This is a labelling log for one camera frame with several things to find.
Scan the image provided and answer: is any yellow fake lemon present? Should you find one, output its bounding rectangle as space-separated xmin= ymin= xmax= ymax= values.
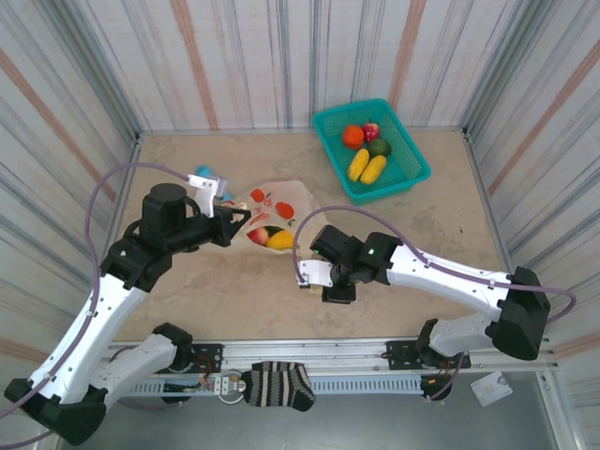
xmin=265 ymin=228 xmax=295 ymax=250

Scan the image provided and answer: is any beige fruit-print plastic bag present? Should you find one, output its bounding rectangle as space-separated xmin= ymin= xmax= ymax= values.
xmin=229 ymin=180 xmax=330 ymax=297

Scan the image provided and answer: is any teal plastic basket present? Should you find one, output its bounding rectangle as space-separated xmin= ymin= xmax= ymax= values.
xmin=311 ymin=97 xmax=432 ymax=206

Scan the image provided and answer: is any yellow fake mango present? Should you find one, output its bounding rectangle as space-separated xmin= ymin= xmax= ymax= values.
xmin=359 ymin=155 xmax=388 ymax=186

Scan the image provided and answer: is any long yellow fake fruit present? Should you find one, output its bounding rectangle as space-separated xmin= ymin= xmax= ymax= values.
xmin=347 ymin=148 xmax=371 ymax=183

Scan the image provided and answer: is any green fake avocado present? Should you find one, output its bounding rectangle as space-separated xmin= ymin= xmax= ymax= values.
xmin=365 ymin=138 xmax=393 ymax=158

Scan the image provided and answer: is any blue toy microphone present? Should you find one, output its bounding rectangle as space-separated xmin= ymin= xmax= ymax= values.
xmin=195 ymin=163 xmax=236 ymax=207

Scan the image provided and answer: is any black mounting plate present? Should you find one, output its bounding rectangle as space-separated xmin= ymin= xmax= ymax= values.
xmin=383 ymin=340 xmax=423 ymax=371
xmin=189 ymin=343 xmax=224 ymax=375

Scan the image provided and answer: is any black striped sock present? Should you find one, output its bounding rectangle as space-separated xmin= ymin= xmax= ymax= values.
xmin=241 ymin=360 xmax=318 ymax=413

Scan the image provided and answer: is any round metal clamp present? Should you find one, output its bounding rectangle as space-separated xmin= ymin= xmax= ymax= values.
xmin=214 ymin=369 xmax=248 ymax=405

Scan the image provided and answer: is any white card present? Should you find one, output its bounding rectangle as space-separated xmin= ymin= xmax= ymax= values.
xmin=470 ymin=369 xmax=513 ymax=407

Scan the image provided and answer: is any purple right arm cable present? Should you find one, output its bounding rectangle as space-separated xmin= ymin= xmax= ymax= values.
xmin=291 ymin=205 xmax=577 ymax=402

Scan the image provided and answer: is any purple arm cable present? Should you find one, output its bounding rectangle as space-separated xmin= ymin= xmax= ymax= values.
xmin=0 ymin=161 xmax=193 ymax=449
xmin=291 ymin=205 xmax=577 ymax=402

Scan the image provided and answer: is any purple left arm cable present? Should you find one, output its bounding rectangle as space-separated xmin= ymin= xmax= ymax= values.
xmin=0 ymin=161 xmax=193 ymax=449

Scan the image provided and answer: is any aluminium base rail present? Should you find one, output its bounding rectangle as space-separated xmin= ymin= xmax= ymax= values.
xmin=107 ymin=337 xmax=559 ymax=374

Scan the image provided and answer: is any white slotted cable duct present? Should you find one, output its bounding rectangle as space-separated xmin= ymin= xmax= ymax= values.
xmin=126 ymin=377 xmax=426 ymax=398

